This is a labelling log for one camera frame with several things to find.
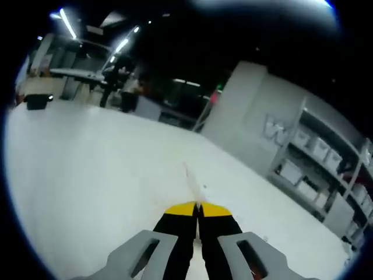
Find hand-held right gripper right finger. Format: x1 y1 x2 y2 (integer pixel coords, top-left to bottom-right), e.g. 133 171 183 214
198 201 307 280

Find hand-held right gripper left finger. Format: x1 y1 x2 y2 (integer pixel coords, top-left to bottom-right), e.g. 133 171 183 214
87 201 196 280

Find clear resealable bag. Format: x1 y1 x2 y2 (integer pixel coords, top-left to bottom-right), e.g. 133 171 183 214
182 161 210 240

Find grey board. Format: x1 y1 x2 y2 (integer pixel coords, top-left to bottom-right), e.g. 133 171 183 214
322 191 356 232

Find grey metal shelving unit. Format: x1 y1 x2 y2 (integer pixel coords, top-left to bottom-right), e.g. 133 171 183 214
267 98 373 252

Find row of white storage bins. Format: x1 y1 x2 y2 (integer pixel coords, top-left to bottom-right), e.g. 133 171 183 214
279 128 373 240

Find grey work table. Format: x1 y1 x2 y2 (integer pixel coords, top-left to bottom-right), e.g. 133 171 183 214
48 68 109 89

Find black box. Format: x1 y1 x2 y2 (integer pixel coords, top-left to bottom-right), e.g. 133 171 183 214
23 93 54 111

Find ceiling light strip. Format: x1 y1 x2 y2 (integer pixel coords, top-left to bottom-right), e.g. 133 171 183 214
114 37 129 54
59 7 78 40

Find large oval ceiling light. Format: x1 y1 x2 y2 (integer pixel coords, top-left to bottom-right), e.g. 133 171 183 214
192 0 337 15

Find large letter wall sign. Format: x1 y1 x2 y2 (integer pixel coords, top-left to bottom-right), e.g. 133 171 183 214
263 114 288 146

